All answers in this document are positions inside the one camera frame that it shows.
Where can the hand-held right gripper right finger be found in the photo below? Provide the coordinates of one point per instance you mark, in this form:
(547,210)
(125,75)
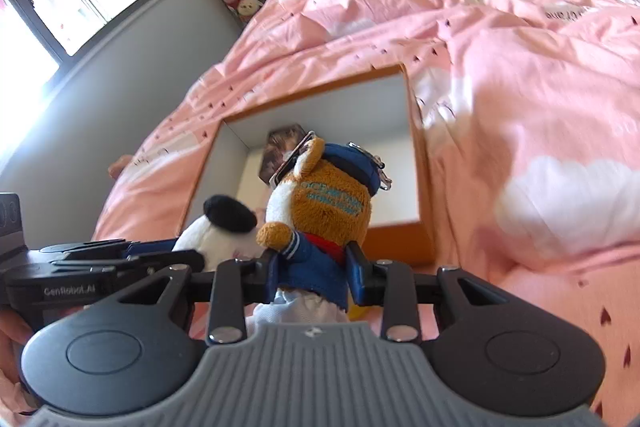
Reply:
(357,282)

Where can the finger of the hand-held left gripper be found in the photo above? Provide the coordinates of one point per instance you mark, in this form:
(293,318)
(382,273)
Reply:
(120,266)
(100,248)

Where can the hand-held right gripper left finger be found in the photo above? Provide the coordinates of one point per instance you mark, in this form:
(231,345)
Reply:
(269,279)

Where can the white plush black ear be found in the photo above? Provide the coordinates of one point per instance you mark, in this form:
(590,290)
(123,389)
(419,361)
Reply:
(220,227)

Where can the brown bear plush blue uniform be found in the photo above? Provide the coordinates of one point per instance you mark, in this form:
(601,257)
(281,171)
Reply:
(325,207)

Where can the orange cardboard box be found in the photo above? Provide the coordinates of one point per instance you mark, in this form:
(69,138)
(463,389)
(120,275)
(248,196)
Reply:
(320,127)

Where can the person's left hand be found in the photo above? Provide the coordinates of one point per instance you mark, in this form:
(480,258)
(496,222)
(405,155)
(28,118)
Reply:
(12,327)

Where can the yellow object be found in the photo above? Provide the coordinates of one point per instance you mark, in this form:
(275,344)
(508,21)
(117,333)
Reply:
(361,313)

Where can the pink printed quilt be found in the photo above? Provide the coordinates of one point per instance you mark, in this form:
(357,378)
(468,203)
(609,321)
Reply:
(500,82)

